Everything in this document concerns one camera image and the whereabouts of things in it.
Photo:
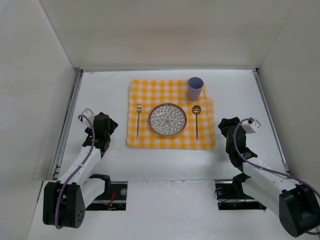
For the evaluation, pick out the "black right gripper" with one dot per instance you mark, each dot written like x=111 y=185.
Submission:
x=225 y=124

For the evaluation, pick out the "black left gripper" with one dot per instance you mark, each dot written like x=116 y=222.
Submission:
x=110 y=124

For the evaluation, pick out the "yellow white checkered cloth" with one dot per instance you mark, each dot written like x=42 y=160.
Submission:
x=151 y=93

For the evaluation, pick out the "copper spoon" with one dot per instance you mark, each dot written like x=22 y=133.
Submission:
x=196 y=110

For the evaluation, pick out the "metal fork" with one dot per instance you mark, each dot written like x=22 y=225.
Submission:
x=138 y=110

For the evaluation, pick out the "lilac plastic cup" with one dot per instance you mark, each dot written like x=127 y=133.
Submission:
x=194 y=88

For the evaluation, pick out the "floral patterned ceramic plate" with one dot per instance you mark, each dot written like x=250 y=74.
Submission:
x=167 y=119

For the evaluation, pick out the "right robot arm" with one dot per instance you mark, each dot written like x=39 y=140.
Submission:
x=293 y=201

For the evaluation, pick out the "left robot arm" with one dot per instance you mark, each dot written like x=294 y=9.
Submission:
x=66 y=199

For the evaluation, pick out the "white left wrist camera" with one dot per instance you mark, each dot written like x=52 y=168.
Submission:
x=87 y=116

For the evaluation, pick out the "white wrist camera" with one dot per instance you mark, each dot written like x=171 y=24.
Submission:
x=87 y=116
x=251 y=126

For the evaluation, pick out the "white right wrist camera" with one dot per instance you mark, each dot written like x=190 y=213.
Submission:
x=251 y=126

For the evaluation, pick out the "right aluminium table rail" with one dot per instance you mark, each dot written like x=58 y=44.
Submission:
x=270 y=119

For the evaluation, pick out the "aluminium table rail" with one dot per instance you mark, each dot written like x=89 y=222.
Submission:
x=60 y=149
x=270 y=119

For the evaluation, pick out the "left aluminium table rail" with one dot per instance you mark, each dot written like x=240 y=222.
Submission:
x=60 y=149

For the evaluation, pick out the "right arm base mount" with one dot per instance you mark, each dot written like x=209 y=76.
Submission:
x=229 y=200

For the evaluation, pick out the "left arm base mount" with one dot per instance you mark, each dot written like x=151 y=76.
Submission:
x=114 y=200

